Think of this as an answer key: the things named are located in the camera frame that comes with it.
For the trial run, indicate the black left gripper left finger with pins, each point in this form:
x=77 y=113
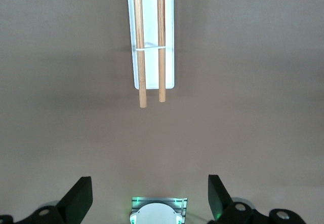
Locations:
x=73 y=201

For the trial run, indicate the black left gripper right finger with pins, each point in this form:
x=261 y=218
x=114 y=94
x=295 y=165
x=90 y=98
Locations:
x=220 y=201

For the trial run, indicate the aluminium left arm base plate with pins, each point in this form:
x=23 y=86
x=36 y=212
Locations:
x=152 y=199

